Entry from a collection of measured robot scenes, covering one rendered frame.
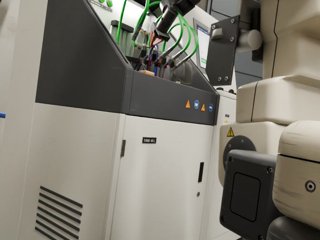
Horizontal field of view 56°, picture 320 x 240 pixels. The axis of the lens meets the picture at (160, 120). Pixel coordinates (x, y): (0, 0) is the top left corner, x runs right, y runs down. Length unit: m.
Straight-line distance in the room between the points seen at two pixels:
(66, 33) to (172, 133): 0.62
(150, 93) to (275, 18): 0.59
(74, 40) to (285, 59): 0.89
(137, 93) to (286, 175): 0.79
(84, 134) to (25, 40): 0.69
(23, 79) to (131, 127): 0.73
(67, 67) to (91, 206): 0.57
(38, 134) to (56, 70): 0.30
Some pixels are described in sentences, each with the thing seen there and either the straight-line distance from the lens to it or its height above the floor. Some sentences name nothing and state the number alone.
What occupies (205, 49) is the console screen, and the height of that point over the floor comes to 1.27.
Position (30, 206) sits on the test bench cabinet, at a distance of 1.53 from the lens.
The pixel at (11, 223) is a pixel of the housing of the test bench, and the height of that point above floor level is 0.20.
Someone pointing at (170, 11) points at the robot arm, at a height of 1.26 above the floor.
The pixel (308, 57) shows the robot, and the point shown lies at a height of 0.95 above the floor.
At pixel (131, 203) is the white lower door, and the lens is 1.18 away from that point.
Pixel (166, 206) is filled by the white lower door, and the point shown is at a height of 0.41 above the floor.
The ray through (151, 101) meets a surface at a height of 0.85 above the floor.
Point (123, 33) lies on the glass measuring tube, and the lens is 1.78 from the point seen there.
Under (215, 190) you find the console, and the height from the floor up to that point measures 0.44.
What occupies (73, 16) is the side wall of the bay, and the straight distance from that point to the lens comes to 1.38.
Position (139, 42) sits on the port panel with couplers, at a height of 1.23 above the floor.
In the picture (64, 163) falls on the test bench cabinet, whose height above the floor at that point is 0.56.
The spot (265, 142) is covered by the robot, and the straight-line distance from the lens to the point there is 0.63.
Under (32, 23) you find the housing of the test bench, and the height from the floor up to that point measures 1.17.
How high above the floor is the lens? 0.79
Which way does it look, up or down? level
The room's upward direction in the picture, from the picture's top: 7 degrees clockwise
